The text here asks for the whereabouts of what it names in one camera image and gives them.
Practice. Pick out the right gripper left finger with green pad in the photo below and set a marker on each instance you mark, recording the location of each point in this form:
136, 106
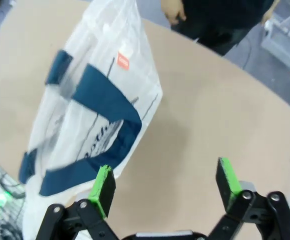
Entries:
107, 192

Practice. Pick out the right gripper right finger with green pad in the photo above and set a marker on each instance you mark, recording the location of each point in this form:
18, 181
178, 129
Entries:
227, 185

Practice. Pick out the person's left hand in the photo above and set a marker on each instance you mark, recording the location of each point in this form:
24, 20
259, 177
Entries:
266, 15

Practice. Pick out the person's right hand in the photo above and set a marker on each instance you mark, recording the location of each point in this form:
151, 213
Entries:
172, 11

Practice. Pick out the translucent grey storage bin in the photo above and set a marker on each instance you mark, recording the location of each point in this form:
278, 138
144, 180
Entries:
285, 32

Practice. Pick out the person in black t-shirt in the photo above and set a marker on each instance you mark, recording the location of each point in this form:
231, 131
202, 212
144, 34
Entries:
222, 20

